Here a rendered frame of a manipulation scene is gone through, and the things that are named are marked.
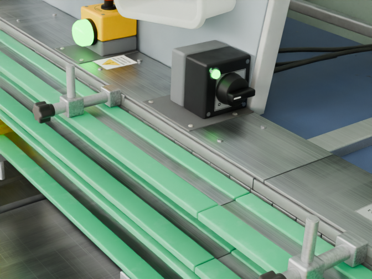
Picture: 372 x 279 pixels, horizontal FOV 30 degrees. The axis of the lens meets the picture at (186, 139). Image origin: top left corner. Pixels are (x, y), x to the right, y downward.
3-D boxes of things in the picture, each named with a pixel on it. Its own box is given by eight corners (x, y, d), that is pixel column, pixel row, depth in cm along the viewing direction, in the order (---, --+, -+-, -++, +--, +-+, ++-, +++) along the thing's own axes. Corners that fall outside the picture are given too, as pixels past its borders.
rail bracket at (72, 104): (112, 97, 105) (30, 117, 98) (111, 51, 102) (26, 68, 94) (126, 106, 102) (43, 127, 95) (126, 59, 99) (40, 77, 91)
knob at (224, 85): (239, 99, 97) (256, 108, 95) (214, 106, 95) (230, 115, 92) (242, 69, 95) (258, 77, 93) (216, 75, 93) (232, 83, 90)
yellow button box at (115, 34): (117, 38, 124) (81, 45, 120) (117, -3, 121) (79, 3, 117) (139, 50, 119) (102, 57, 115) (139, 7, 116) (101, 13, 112)
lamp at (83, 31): (84, 40, 119) (68, 43, 117) (83, 15, 117) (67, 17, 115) (98, 48, 115) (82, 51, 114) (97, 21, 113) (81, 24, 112)
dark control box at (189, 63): (214, 88, 105) (169, 100, 100) (217, 38, 101) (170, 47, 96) (251, 107, 99) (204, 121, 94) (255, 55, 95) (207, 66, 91)
